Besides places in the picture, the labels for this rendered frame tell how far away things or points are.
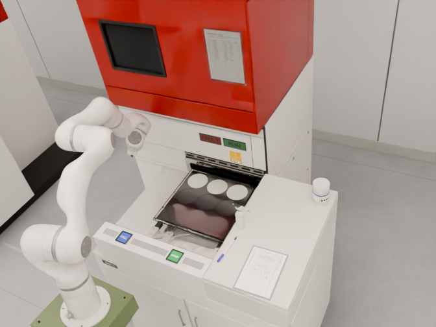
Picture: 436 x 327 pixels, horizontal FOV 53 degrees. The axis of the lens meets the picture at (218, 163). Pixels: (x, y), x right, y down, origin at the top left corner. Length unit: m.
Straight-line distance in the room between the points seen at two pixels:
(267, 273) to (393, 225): 1.63
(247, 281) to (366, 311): 1.22
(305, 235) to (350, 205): 1.48
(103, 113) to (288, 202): 0.86
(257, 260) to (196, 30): 0.91
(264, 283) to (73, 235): 0.70
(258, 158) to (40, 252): 1.02
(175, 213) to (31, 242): 0.74
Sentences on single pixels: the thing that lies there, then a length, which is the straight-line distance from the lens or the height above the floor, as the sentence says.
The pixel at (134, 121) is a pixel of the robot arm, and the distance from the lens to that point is 1.95.
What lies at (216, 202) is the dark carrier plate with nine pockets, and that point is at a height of 0.90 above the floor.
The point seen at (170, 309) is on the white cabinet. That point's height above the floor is 0.58.
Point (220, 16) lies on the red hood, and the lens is 1.65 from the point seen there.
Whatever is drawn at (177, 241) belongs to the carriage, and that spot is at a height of 0.88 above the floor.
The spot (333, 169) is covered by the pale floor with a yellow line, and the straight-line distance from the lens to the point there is 3.51.
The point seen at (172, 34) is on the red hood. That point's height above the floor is 1.65.
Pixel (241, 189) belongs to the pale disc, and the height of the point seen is 0.90.
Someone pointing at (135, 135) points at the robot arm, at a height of 1.22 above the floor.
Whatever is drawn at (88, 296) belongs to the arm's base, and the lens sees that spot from 1.70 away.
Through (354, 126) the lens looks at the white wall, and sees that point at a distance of 3.62.
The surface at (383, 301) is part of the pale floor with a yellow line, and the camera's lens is 2.81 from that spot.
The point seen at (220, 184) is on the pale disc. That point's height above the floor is 0.90.
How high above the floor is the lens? 2.36
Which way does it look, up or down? 41 degrees down
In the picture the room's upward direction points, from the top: 9 degrees counter-clockwise
